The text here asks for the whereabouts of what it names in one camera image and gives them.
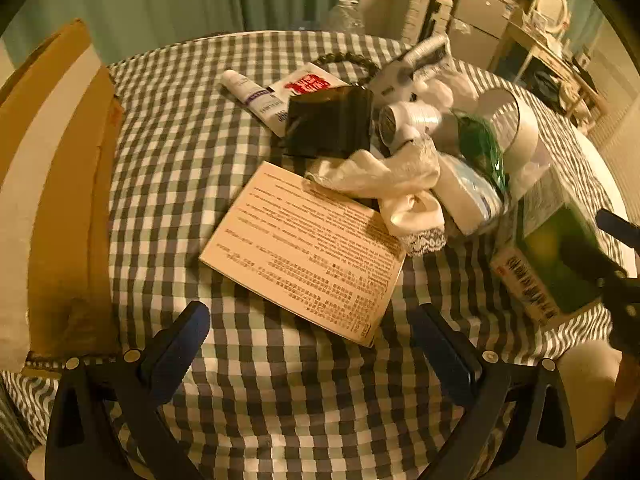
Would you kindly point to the black wallet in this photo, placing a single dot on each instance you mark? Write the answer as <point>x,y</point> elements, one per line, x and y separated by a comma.
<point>330,120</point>

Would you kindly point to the grey mini fridge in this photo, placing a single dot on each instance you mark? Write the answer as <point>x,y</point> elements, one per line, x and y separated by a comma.
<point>482,20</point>

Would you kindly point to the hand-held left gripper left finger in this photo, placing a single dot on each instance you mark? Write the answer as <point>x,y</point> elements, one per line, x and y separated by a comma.
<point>182,345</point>

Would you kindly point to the white lace sock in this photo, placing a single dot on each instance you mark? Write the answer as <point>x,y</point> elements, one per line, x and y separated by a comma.
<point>380,172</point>
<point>410,212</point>

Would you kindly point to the white oval mirror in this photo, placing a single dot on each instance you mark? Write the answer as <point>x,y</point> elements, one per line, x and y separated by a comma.
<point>550,5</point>

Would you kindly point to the white plastic wrapper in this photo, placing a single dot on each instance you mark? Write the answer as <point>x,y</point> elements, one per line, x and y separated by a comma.
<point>442,91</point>

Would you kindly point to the printed paper booklet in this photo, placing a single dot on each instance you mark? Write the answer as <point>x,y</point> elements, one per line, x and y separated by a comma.
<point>300,250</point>

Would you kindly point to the white cream tube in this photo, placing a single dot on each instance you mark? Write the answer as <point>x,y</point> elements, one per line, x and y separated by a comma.
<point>250,95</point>

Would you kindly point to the clear water jug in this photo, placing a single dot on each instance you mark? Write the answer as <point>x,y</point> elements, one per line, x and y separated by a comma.
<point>346,16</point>

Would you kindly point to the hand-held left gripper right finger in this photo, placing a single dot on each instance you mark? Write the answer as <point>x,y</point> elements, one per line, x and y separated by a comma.
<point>445,355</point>

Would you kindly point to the black bag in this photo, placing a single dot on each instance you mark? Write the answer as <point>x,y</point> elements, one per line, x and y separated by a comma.
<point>549,85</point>

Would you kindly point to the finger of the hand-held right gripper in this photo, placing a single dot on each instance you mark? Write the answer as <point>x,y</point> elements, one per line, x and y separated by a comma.
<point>609,221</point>
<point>605,265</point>

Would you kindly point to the white dressing table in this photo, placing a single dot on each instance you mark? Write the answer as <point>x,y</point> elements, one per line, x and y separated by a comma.
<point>545,55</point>

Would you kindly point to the blue white tissue pack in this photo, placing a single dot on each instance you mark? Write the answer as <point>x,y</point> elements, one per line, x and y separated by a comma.
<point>465,190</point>

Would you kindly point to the white tape roll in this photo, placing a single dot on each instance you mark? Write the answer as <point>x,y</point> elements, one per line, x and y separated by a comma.
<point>525,135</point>

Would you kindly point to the checkered tablecloth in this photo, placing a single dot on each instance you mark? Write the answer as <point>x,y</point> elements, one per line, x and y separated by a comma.
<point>260,410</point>

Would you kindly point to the green foil packet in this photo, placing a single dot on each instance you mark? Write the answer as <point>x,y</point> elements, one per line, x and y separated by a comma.
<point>477,140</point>

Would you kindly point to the white cylindrical device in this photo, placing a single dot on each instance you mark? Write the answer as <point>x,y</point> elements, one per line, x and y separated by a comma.
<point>412,116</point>

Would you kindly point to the green medicine box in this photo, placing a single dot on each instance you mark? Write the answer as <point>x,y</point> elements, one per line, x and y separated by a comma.
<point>555,255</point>

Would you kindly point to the white suitcase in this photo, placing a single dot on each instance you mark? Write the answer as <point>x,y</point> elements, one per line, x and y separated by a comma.
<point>417,12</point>

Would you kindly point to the red print sachet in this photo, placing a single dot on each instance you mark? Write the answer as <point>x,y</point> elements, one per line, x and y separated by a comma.
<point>305,82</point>

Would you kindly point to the brown cardboard box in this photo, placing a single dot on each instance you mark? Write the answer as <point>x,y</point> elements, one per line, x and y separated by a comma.
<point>70,270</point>

